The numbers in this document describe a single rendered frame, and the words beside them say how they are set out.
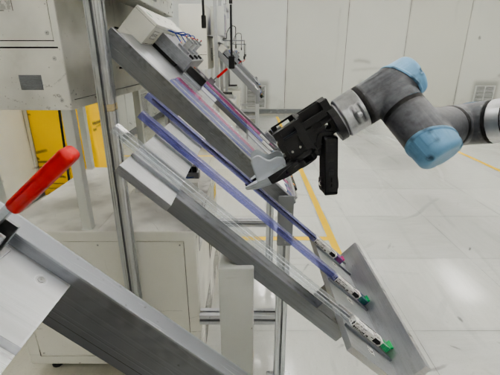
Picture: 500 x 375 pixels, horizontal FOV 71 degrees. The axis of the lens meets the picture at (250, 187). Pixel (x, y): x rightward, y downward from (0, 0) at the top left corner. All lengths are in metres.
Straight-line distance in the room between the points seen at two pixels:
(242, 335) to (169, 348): 0.35
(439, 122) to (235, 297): 0.44
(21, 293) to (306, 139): 0.48
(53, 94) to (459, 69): 8.23
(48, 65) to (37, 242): 0.86
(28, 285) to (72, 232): 0.97
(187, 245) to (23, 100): 0.63
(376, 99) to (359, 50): 7.32
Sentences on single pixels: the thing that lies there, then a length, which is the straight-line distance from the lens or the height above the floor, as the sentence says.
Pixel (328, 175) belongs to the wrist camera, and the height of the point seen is 0.94.
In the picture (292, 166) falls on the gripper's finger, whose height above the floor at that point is 0.96.
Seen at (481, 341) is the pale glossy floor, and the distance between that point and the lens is 1.93.
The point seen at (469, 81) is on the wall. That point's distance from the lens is 8.92.
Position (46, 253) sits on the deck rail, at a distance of 0.32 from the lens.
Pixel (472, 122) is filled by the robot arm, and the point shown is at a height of 1.04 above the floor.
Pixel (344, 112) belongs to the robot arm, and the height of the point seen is 1.05.
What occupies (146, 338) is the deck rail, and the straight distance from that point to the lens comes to 0.34.
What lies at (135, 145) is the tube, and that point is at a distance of 0.45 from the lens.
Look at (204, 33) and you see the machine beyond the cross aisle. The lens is 4.60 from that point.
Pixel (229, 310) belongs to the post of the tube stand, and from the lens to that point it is 0.65.
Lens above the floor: 1.14
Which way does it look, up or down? 20 degrees down
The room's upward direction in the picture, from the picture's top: straight up
